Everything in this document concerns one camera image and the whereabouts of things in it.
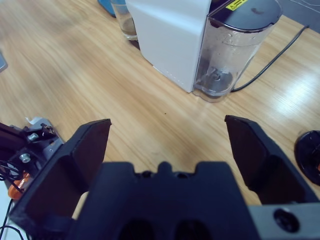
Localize thin black cable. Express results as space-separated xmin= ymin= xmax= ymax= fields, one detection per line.
xmin=0 ymin=159 xmax=28 ymax=240

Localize black capsule holder with rods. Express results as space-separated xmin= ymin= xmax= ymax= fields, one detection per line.
xmin=294 ymin=129 xmax=320 ymax=186

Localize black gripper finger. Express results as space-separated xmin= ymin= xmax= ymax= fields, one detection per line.
xmin=224 ymin=114 xmax=320 ymax=206
xmin=8 ymin=118 xmax=112 ymax=232

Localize orange wires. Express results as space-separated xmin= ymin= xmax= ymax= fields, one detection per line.
xmin=7 ymin=169 xmax=33 ymax=201

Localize teal plastic tray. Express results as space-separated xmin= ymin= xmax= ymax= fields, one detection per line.
xmin=96 ymin=0 xmax=117 ymax=18

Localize dark camera post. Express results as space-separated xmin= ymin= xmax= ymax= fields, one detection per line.
xmin=0 ymin=121 xmax=27 ymax=161

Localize white capsule coffee machine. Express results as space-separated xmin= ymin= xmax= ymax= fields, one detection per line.
xmin=124 ymin=0 xmax=213 ymax=94

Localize clear water tank dark lid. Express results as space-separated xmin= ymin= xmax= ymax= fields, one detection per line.
xmin=192 ymin=0 xmax=283 ymax=103

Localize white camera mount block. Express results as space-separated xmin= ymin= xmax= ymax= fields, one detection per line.
xmin=9 ymin=116 xmax=66 ymax=181

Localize black power cable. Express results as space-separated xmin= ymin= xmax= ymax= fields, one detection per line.
xmin=231 ymin=24 xmax=311 ymax=92

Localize clear glass cup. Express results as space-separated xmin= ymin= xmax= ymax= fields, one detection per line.
xmin=109 ymin=0 xmax=139 ymax=42

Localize white paper tag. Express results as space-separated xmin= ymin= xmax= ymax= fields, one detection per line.
xmin=24 ymin=116 xmax=43 ymax=125

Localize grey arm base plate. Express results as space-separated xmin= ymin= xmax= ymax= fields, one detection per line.
xmin=0 ymin=51 xmax=9 ymax=74

